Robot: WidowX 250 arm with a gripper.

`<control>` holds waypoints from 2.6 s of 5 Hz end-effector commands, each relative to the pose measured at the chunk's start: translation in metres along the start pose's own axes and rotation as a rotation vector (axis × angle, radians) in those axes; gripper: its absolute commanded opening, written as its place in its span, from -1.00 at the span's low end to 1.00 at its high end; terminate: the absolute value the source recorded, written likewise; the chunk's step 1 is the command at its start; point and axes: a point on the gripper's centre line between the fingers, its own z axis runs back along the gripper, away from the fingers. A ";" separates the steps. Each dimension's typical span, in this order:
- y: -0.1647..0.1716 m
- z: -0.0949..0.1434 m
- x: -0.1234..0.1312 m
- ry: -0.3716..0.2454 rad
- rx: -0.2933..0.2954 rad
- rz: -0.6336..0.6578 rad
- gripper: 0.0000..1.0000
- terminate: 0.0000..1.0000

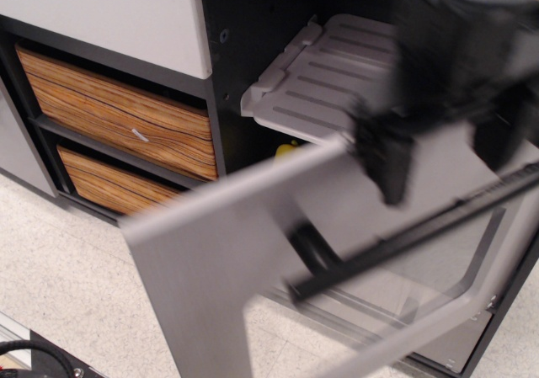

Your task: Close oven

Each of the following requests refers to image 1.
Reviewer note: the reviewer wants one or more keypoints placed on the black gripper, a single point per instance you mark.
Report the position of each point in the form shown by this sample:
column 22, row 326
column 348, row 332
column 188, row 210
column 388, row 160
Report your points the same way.
column 456, row 60

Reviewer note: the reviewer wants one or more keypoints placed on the grey toy oven door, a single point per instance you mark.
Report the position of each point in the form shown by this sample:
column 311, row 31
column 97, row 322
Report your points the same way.
column 204, row 257

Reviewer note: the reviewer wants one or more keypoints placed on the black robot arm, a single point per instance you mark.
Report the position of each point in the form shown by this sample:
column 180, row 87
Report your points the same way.
column 474, row 60

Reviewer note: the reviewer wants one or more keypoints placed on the grey oven rack tray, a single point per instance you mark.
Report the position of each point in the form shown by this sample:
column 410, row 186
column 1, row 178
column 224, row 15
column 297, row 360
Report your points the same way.
column 314, row 86

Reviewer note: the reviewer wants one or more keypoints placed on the grey lower oven drawer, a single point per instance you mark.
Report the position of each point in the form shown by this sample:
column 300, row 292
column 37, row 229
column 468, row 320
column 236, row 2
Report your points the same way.
column 454, row 354

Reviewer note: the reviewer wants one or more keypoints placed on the yellow toy bell pepper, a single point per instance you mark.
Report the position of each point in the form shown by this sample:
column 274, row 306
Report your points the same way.
column 287, row 147

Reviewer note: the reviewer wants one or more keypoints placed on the dark grey toy kitchen cabinet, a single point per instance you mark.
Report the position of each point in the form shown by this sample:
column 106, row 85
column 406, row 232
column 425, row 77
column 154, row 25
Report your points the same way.
column 203, row 53

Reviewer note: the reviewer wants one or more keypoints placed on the lower wood-pattern storage bin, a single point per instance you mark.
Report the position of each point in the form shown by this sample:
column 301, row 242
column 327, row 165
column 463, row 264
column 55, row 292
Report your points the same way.
column 112, row 187

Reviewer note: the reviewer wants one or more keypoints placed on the wood-pattern storage bin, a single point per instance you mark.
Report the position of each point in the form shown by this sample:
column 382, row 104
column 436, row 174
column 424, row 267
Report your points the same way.
column 112, row 187
column 160, row 130

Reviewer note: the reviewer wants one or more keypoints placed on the upper wood-pattern storage bin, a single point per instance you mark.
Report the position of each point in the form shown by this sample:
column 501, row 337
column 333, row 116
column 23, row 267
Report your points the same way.
column 160, row 130

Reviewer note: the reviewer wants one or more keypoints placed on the black oven door handle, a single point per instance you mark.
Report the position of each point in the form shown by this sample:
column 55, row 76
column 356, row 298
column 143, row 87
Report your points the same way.
column 328, row 269

